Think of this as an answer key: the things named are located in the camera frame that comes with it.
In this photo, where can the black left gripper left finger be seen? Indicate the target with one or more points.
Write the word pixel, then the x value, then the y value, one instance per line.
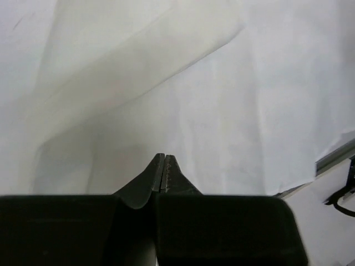
pixel 115 229

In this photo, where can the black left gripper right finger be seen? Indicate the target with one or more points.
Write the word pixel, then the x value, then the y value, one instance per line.
pixel 197 229

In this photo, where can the white pleated skirt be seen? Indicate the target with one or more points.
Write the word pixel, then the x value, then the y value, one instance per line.
pixel 248 95

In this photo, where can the aluminium table edge rail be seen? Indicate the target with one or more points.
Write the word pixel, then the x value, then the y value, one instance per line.
pixel 335 157

